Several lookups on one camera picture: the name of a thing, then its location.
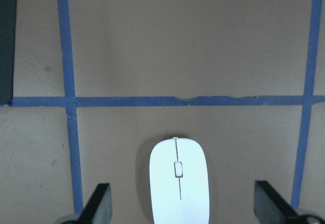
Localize black mousepad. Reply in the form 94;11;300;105
1;0;17;105

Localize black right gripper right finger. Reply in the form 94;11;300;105
254;180;300;224

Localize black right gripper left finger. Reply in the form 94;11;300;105
77;183;112;224

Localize white computer mouse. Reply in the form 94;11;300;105
149;137;210;223

